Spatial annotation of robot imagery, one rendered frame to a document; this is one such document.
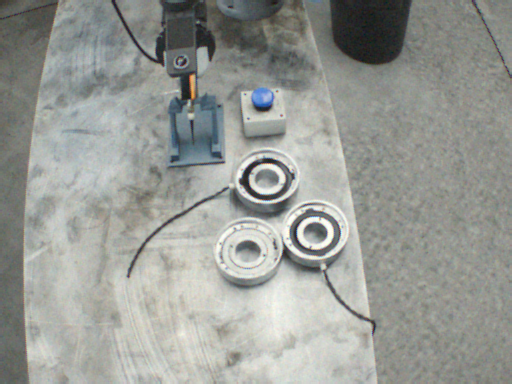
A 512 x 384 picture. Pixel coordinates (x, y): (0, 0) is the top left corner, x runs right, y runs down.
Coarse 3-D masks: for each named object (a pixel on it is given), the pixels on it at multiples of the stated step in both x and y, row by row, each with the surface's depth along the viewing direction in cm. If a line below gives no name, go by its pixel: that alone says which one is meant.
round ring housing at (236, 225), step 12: (228, 228) 117; (240, 228) 117; (252, 228) 117; (264, 228) 117; (216, 240) 115; (240, 240) 116; (252, 240) 116; (276, 240) 116; (216, 252) 115; (264, 252) 115; (276, 252) 115; (216, 264) 115; (240, 264) 114; (252, 264) 114; (276, 264) 113; (228, 276) 113; (240, 276) 112; (252, 276) 112; (264, 276) 113
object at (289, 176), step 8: (256, 160) 124; (264, 160) 124; (272, 160) 124; (248, 168) 123; (280, 168) 123; (288, 168) 123; (248, 176) 122; (288, 176) 122; (240, 184) 122; (248, 184) 122; (288, 184) 121; (248, 192) 121; (256, 192) 121; (280, 192) 121; (264, 200) 120; (272, 200) 120
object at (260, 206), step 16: (240, 160) 123; (288, 160) 124; (240, 176) 122; (256, 176) 123; (272, 176) 125; (240, 192) 120; (272, 192) 121; (288, 192) 121; (256, 208) 120; (272, 208) 120
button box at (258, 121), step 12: (276, 96) 129; (252, 108) 128; (264, 108) 127; (276, 108) 128; (252, 120) 126; (264, 120) 126; (276, 120) 127; (252, 132) 129; (264, 132) 129; (276, 132) 130
